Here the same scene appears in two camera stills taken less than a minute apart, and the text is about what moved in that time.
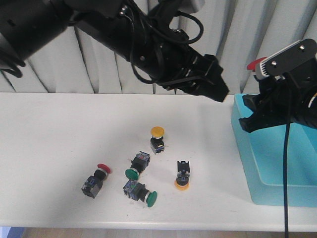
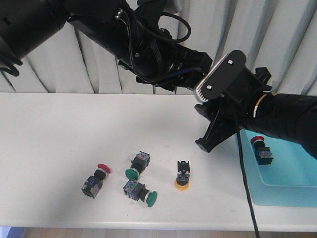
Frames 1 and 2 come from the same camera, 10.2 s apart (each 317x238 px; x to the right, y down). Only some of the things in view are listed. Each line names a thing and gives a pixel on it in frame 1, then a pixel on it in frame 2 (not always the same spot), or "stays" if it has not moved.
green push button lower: [136, 191] stays
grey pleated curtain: [236, 32] stays
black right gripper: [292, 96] to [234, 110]
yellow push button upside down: [183, 180] stays
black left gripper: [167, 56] stays
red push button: [251, 65] to [264, 155]
